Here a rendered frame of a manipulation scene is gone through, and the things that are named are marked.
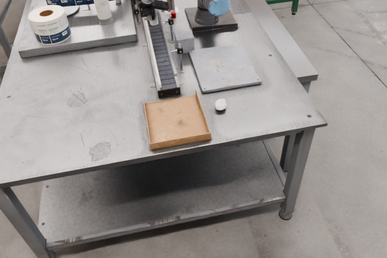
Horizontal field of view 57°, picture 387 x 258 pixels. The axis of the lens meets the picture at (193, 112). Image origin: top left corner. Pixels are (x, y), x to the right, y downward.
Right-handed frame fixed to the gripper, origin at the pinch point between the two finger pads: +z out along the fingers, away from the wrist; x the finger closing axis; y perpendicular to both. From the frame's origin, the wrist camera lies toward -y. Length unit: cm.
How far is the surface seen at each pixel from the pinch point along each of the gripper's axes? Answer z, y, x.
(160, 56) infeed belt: -11.1, 0.6, 30.3
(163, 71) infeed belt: -18.0, 0.7, 42.2
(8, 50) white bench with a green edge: 96, 119, -48
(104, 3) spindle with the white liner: -1.0, 26.6, -13.7
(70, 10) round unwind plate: 21, 51, -27
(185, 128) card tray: -33, -3, 77
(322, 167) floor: 50, -97, 99
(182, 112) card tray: -27, -4, 68
